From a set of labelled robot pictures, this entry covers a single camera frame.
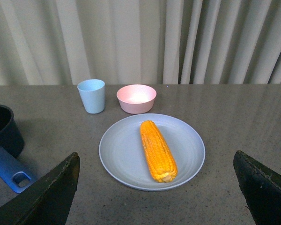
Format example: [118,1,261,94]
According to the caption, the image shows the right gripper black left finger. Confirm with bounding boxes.
[0,152,80,225]

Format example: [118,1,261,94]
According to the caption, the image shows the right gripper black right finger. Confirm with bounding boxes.
[233,150,281,225]

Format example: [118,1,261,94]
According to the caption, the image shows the yellow corn cob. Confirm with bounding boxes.
[140,120,178,183]

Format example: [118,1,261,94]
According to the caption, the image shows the dark blue saucepan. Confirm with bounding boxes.
[0,105,37,194]

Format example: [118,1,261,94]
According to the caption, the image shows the light blue plate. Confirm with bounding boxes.
[99,113,206,191]

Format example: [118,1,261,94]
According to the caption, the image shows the light blue cup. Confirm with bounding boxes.
[77,79,105,114]

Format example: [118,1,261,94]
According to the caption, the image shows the pink bowl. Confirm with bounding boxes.
[117,84,157,114]

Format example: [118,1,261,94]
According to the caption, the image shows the white pleated curtain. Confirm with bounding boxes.
[0,0,281,85]

